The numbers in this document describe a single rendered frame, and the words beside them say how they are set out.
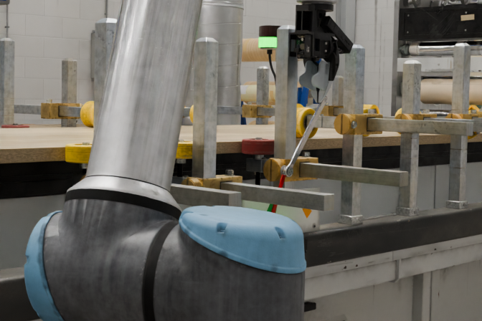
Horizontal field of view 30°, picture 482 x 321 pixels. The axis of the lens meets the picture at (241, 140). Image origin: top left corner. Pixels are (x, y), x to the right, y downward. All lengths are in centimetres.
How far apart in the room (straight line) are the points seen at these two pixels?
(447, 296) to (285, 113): 131
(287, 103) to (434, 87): 255
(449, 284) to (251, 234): 216
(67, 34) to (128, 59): 898
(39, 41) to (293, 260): 901
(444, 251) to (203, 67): 109
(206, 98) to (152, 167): 70
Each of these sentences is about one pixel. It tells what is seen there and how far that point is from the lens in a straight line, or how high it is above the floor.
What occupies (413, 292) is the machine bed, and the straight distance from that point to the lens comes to 296.
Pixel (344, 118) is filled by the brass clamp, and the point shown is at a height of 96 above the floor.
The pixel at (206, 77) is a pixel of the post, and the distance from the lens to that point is 182.
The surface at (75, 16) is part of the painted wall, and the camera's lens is 1022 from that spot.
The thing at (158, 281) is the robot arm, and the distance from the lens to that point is 105.
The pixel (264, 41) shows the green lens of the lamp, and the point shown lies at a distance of 203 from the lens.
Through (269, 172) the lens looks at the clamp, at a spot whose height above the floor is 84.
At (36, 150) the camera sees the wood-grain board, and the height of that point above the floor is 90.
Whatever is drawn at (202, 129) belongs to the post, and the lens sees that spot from 182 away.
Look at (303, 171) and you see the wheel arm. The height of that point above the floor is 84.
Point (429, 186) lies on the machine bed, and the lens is 290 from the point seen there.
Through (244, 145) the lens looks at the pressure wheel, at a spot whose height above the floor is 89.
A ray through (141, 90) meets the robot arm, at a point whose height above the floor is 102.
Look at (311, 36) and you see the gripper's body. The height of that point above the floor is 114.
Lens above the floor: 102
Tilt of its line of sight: 3 degrees down
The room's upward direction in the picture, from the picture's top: 1 degrees clockwise
